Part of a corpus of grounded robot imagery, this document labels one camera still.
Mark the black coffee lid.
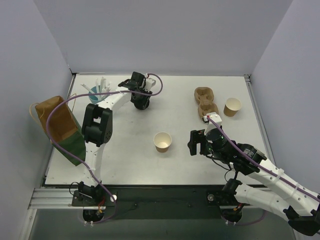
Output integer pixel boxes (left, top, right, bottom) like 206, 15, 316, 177
134, 100, 150, 110

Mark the brown paper coffee cup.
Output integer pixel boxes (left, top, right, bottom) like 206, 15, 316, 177
153, 132, 172, 153

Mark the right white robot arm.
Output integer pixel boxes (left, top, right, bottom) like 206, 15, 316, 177
187, 128, 320, 236

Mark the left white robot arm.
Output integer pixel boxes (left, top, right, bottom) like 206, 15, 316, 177
72, 72, 156, 206

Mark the white wrapped straw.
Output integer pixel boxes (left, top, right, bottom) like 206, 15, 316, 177
102, 81, 111, 93
95, 79, 100, 94
81, 84, 97, 94
99, 77, 106, 93

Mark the blue straw holder cup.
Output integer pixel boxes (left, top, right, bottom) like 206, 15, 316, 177
88, 86, 108, 104

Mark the brown pulp cup carrier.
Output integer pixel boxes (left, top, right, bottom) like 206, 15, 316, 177
194, 87, 219, 118

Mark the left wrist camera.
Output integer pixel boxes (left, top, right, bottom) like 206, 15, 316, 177
143, 73, 156, 92

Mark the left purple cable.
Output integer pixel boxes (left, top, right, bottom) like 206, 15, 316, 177
46, 72, 165, 223

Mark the purple cable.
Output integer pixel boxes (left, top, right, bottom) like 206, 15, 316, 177
46, 72, 165, 223
207, 117, 320, 203

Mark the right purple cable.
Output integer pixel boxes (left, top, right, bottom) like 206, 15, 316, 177
207, 117, 320, 203

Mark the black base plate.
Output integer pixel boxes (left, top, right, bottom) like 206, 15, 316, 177
71, 185, 244, 223

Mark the aluminium frame rail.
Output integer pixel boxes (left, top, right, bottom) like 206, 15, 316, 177
243, 74, 276, 165

